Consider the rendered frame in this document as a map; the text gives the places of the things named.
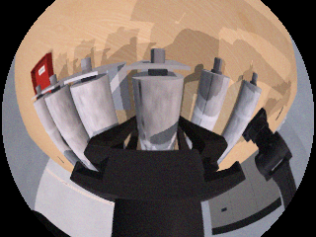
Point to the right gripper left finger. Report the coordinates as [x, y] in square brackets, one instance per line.
[116, 136]

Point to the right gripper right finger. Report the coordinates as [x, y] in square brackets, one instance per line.
[209, 144]

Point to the red rectangular tray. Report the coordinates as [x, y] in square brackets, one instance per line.
[41, 72]

